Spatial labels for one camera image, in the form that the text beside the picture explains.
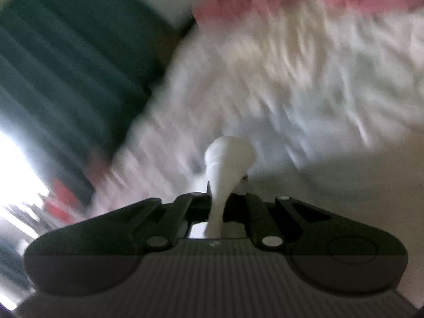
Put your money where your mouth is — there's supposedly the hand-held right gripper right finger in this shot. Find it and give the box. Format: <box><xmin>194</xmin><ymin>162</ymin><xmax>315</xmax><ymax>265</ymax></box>
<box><xmin>224</xmin><ymin>192</ymin><xmax>332</xmax><ymax>250</ymax></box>

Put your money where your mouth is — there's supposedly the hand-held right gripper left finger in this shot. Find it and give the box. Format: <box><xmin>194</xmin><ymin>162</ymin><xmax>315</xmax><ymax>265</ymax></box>
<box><xmin>123</xmin><ymin>191</ymin><xmax>213</xmax><ymax>251</ymax></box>

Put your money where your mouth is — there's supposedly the white cloth garment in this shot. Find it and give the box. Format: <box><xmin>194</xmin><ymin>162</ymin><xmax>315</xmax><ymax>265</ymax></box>
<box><xmin>203</xmin><ymin>136</ymin><xmax>424</xmax><ymax>240</ymax></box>

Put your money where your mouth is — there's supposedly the white printed bed sheet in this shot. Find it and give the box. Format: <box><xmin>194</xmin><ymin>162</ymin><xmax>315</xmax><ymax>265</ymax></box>
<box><xmin>89</xmin><ymin>10</ymin><xmax>424</xmax><ymax>219</ymax></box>

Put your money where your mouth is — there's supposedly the red object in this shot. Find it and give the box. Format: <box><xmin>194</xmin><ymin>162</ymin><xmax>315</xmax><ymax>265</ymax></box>
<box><xmin>45</xmin><ymin>179</ymin><xmax>88</xmax><ymax>222</ymax></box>

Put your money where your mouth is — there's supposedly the dark green curtain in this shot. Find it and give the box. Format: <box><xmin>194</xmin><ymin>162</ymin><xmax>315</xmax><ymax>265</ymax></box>
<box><xmin>0</xmin><ymin>0</ymin><xmax>196</xmax><ymax>202</ymax></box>

